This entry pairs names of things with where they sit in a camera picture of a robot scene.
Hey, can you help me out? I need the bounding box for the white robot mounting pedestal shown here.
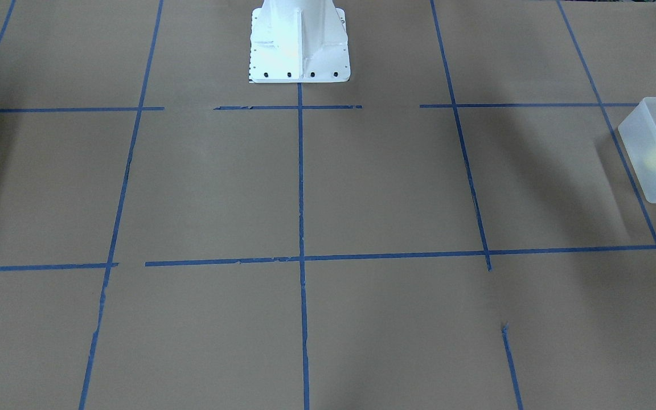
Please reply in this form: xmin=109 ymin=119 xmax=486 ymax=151
xmin=248 ymin=1 xmax=351 ymax=84

